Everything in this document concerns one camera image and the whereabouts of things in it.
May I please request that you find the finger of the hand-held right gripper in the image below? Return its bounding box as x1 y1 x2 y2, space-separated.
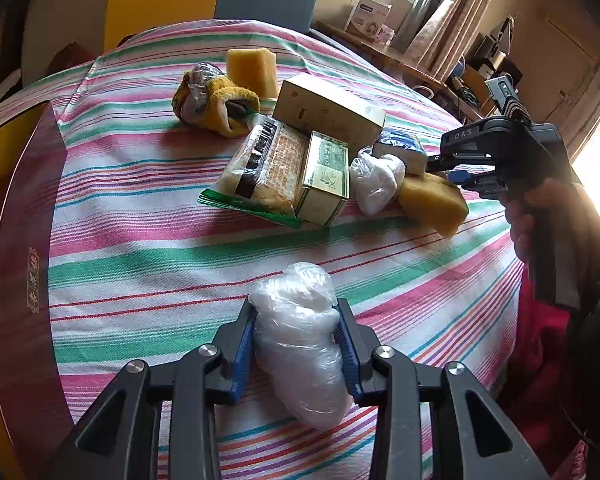
426 152 486 170
447 169 508 201

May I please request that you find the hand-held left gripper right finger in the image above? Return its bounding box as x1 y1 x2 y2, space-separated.
332 299 551 480

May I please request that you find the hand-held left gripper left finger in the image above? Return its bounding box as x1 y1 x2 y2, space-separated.
50 297 258 480

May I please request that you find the rounded yellow sponge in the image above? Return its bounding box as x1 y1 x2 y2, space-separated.
397 172 470 237

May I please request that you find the large white plastic bag bundle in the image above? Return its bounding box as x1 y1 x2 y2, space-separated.
248 262 355 431

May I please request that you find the small white plastic bag bundle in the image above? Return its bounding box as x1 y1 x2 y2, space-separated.
349 146 407 217

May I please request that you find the cracker packet with green edge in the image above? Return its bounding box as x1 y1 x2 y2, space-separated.
198 114 313 228

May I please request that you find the blocky yellow sponge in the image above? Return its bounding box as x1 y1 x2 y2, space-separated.
226 48 281 100

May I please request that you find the yellow towel bundle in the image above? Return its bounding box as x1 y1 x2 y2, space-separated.
172 62 261 138

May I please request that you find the yellow translucent bin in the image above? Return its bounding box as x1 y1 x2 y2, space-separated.
0 100 76 480

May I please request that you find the person's right forearm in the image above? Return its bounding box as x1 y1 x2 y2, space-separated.
565 250 600 461

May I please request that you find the person's right hand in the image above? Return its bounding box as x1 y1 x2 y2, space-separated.
502 182 600 286

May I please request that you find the blue packet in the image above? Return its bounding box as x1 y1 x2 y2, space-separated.
372 129 427 176

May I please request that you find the black electronic device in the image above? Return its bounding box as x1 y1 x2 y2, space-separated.
472 17 523 86

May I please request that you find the wooden cabinet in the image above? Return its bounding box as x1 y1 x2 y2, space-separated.
520 0 600 126

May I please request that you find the striped tablecloth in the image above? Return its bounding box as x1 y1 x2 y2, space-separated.
0 20 523 480

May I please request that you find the wooden desk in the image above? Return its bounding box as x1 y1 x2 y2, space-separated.
312 20 481 111

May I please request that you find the green tea box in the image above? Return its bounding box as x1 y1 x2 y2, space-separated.
295 131 352 226

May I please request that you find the beige carton box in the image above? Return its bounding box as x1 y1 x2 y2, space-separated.
272 74 387 153

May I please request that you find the beige curtain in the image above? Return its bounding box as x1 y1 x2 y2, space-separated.
405 0 506 81

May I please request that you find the white carton box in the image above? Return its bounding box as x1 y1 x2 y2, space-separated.
344 0 393 36

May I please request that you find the red clothing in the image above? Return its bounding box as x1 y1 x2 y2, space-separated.
495 275 591 480

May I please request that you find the yellow padded panel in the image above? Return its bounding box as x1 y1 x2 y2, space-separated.
102 0 221 53

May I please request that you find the maroon cushion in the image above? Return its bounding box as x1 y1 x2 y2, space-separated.
50 42 98 68

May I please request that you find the grey padded panel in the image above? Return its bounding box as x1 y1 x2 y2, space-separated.
22 0 113 86

